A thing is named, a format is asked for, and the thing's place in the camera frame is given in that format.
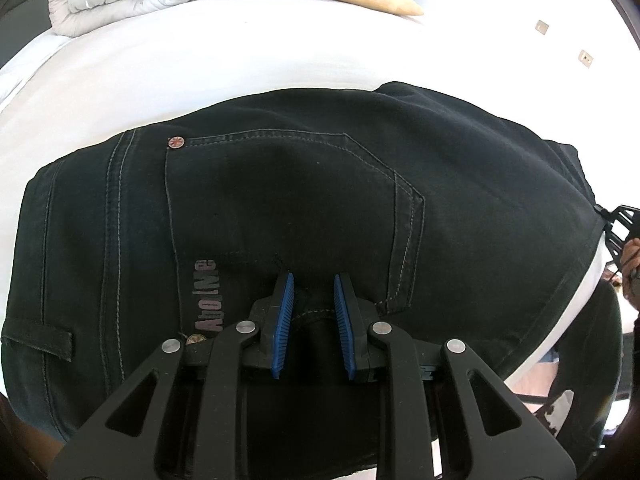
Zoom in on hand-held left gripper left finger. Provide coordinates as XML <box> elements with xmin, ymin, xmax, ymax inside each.
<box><xmin>47</xmin><ymin>271</ymin><xmax>297</xmax><ymax>480</ymax></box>

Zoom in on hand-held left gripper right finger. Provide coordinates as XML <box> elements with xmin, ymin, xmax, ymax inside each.
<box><xmin>333</xmin><ymin>272</ymin><xmax>577</xmax><ymax>480</ymax></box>

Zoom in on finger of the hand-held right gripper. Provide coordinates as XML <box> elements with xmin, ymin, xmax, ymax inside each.
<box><xmin>595</xmin><ymin>204</ymin><xmax>640</xmax><ymax>273</ymax></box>

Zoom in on black denim pants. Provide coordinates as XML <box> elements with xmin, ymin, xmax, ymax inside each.
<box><xmin>0</xmin><ymin>81</ymin><xmax>601</xmax><ymax>480</ymax></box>

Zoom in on person's right hand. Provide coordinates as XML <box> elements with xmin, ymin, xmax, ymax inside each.
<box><xmin>620</xmin><ymin>238</ymin><xmax>640</xmax><ymax>286</ymax></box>

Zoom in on person's dark trouser leg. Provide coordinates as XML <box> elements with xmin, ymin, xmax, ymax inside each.
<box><xmin>547</xmin><ymin>285</ymin><xmax>623</xmax><ymax>441</ymax></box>

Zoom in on white bed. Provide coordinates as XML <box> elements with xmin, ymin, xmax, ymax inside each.
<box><xmin>0</xmin><ymin>0</ymin><xmax>640</xmax><ymax>411</ymax></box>

